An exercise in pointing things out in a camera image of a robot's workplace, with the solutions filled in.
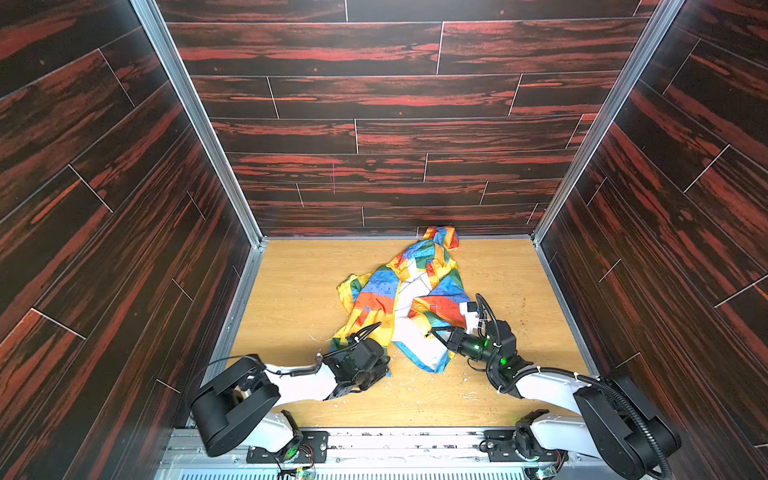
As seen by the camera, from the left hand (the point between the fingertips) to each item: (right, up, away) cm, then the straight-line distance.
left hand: (393, 368), depth 86 cm
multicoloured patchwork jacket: (+6, +17, +9) cm, 20 cm away
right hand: (+12, +13, -3) cm, 17 cm away
